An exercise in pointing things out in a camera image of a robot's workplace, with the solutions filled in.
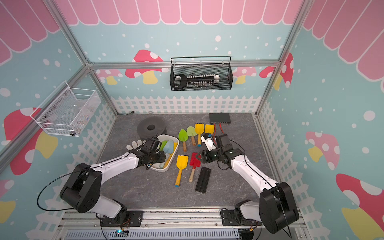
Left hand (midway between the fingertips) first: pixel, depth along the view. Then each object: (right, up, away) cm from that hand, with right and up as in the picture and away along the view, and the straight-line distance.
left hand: (163, 159), depth 91 cm
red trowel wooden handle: (+20, -3, +2) cm, 20 cm away
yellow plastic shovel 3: (+6, +7, +6) cm, 11 cm away
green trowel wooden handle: (+17, +16, +18) cm, 30 cm away
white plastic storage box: (-4, -4, -2) cm, 6 cm away
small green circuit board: (-17, -33, -18) cm, 41 cm away
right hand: (+23, +4, -9) cm, 24 cm away
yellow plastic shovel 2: (+11, -3, +1) cm, 11 cm away
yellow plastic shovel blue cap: (+23, +18, +19) cm, 35 cm away
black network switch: (+39, +27, +29) cm, 56 cm away
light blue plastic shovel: (+2, +5, +7) cm, 9 cm away
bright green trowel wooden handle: (+11, +13, +15) cm, 23 cm away
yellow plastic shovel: (+30, +19, +21) cm, 41 cm away
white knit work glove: (-20, +7, +11) cm, 24 cm away
